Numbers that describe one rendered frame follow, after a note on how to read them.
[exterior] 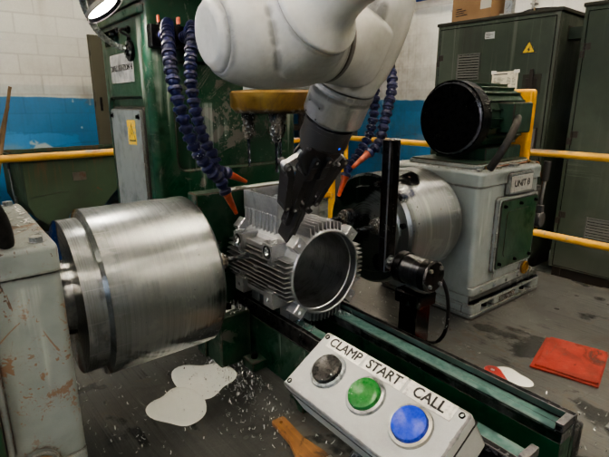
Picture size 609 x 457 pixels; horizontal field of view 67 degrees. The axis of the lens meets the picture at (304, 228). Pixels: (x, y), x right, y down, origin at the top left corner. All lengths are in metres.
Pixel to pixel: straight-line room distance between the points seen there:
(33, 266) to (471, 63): 3.93
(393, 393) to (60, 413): 0.42
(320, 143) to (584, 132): 3.28
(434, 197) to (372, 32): 0.54
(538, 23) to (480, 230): 2.99
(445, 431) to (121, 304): 0.43
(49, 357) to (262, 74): 0.41
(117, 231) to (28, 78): 5.29
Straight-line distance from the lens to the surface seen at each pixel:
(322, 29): 0.48
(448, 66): 4.37
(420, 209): 1.00
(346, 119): 0.65
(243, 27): 0.47
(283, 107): 0.82
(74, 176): 4.93
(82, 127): 6.04
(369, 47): 0.59
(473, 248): 1.16
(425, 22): 6.94
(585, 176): 3.86
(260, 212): 0.90
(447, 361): 0.80
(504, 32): 4.15
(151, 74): 1.00
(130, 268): 0.66
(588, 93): 3.85
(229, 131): 1.07
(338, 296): 0.91
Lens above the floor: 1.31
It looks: 15 degrees down
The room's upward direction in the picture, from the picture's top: straight up
